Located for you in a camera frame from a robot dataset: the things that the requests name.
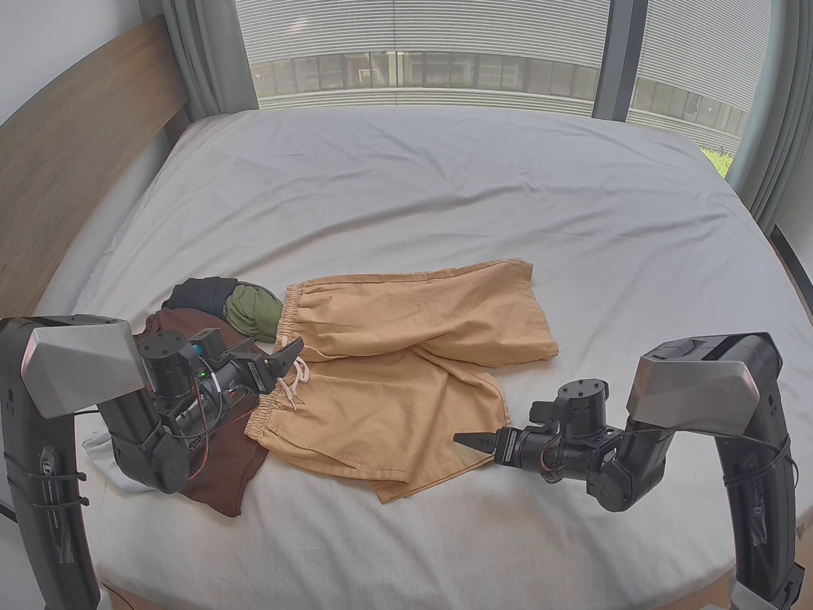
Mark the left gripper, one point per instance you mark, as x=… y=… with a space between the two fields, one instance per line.
x=248 y=379

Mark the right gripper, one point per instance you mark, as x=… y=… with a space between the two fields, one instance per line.
x=524 y=448

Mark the tan shorts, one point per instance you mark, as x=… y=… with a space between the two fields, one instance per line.
x=394 y=404

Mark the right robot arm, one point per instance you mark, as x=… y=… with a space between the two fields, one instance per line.
x=686 y=391

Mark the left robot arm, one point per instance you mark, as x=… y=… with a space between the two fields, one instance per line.
x=76 y=366

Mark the bed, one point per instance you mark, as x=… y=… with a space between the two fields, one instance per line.
x=444 y=201

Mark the green garment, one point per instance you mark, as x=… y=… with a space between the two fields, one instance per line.
x=251 y=312

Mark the black garment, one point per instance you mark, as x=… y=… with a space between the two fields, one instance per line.
x=197 y=293

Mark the brown garment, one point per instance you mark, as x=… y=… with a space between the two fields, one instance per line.
x=222 y=474

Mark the white garment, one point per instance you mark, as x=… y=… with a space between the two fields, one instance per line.
x=105 y=467

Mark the grey-green curtain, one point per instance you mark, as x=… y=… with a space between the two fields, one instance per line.
x=203 y=35
x=787 y=86

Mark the window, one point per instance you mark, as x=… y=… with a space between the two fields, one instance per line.
x=413 y=10

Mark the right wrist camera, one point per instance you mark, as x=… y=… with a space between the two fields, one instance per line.
x=545 y=412

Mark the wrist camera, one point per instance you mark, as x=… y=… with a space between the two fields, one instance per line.
x=545 y=412
x=213 y=342

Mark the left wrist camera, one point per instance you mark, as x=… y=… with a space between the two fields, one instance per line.
x=213 y=342

